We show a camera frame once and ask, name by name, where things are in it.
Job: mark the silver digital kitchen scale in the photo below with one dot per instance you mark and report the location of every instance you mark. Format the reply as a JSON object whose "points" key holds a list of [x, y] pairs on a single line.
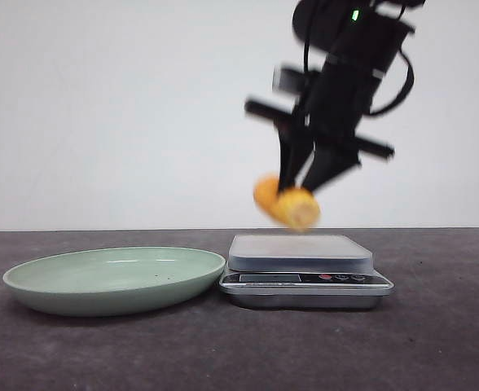
{"points": [[302, 271]]}

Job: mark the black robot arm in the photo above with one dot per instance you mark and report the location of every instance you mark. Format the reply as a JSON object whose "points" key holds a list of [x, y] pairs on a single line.
{"points": [[348, 48]]}

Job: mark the yellow corn cob piece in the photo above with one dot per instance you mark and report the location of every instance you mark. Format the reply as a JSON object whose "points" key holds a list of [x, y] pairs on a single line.
{"points": [[295, 207]]}

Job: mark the light green oval plate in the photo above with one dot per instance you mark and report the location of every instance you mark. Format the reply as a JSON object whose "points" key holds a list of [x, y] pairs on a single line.
{"points": [[113, 281]]}

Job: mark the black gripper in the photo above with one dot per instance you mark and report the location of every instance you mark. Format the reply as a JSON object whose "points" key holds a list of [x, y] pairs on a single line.
{"points": [[330, 103]]}

